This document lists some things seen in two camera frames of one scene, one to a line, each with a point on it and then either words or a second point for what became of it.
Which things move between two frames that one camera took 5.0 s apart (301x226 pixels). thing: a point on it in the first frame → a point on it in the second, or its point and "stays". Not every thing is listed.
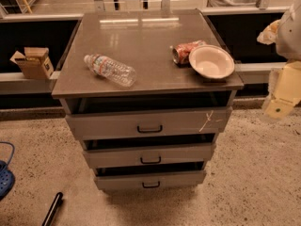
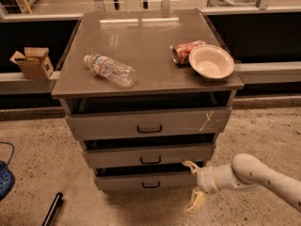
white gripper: [290, 35] → [205, 179]
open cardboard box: [35, 63] stays
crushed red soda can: [181, 52] stays
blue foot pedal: [7, 180] stays
